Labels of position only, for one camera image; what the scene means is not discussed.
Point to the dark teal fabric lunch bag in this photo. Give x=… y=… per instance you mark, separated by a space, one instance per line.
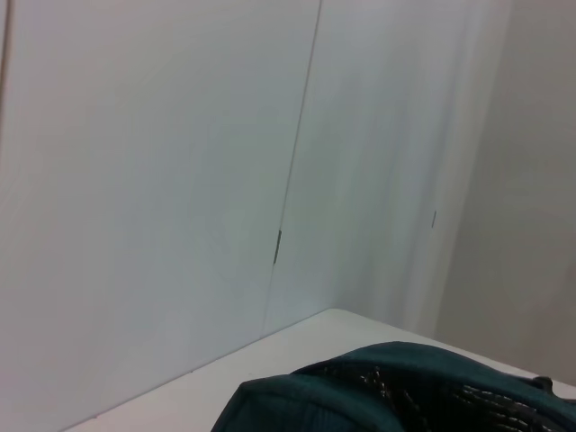
x=360 y=396

